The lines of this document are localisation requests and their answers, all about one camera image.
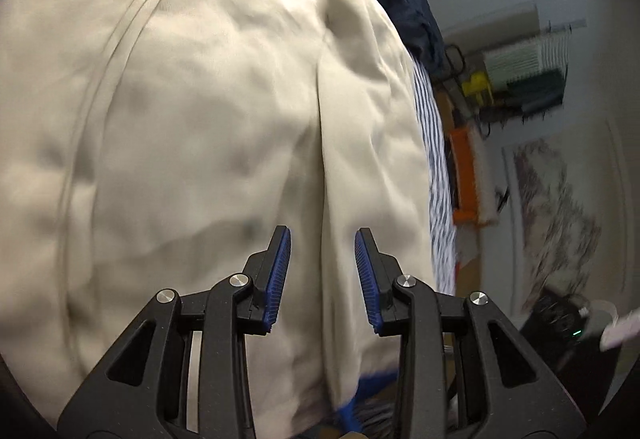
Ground striped towel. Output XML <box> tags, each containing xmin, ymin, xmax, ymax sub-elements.
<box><xmin>482</xmin><ymin>36</ymin><xmax>568</xmax><ymax>90</ymax></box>

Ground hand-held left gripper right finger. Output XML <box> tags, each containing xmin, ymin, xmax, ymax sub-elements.
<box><xmin>354</xmin><ymin>227</ymin><xmax>586</xmax><ymax>439</ymax></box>

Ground blue striped blanket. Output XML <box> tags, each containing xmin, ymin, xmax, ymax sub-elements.
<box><xmin>345</xmin><ymin>54</ymin><xmax>458</xmax><ymax>430</ymax></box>

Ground beige and blue jacket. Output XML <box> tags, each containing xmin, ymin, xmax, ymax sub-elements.
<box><xmin>0</xmin><ymin>0</ymin><xmax>436</xmax><ymax>435</ymax></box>

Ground orange box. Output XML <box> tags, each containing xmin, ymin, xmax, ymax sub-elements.
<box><xmin>445</xmin><ymin>126</ymin><xmax>501</xmax><ymax>227</ymax></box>

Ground dark blue folded clothes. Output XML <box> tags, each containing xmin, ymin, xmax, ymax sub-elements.
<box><xmin>360</xmin><ymin>0</ymin><xmax>446</xmax><ymax>74</ymax></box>

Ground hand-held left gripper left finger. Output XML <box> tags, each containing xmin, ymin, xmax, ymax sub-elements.
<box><xmin>57</xmin><ymin>225</ymin><xmax>292</xmax><ymax>439</ymax></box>

